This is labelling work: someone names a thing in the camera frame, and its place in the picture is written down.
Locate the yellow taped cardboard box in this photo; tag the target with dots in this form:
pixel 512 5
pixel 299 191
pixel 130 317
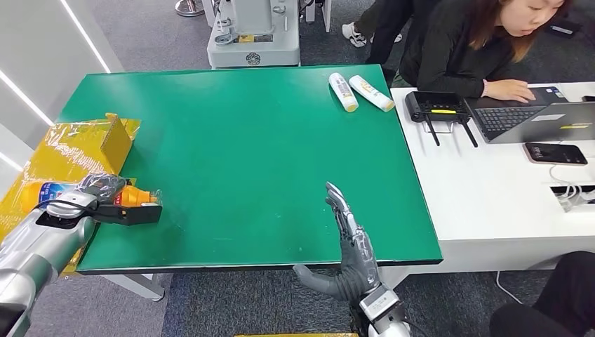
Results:
pixel 65 153

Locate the white bottle with text label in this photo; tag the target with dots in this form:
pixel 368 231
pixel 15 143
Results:
pixel 343 91

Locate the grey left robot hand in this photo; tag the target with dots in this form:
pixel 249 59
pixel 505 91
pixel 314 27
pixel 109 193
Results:
pixel 102 186

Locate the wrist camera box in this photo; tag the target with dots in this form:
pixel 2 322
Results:
pixel 381 304
pixel 135 215

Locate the grey laptop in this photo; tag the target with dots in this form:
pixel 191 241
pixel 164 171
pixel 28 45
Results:
pixel 530 121

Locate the person in dark clothes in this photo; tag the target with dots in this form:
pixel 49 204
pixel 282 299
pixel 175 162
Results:
pixel 558 302

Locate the small black object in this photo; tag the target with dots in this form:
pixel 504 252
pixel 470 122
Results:
pixel 588 98

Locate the standing person's legs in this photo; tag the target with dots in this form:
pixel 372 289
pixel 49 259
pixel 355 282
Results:
pixel 386 28

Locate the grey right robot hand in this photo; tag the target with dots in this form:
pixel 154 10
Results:
pixel 358 270

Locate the white table leg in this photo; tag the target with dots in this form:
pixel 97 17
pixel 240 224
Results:
pixel 139 286
pixel 392 276

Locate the black router with antennas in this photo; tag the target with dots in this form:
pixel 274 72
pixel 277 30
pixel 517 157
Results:
pixel 434 104

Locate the chrome stand base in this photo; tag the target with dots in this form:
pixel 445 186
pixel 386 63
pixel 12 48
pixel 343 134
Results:
pixel 189 7

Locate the white bottle with orange print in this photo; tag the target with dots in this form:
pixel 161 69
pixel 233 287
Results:
pixel 371 93

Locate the person's hand on laptop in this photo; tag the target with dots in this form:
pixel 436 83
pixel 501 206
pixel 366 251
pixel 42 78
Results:
pixel 509 90

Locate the seated person at laptop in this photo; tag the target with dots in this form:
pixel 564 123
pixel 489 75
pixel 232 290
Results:
pixel 446 51

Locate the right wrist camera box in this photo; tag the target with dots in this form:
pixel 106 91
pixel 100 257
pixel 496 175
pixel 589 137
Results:
pixel 381 304

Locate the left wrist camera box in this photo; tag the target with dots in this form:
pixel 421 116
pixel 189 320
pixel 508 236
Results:
pixel 135 215

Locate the black smartphone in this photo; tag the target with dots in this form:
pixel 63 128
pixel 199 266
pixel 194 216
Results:
pixel 555 153

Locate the white robot base machine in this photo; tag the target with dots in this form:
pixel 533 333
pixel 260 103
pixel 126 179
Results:
pixel 253 46

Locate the orange bottle with clear cap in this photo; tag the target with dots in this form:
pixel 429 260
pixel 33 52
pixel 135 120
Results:
pixel 132 196

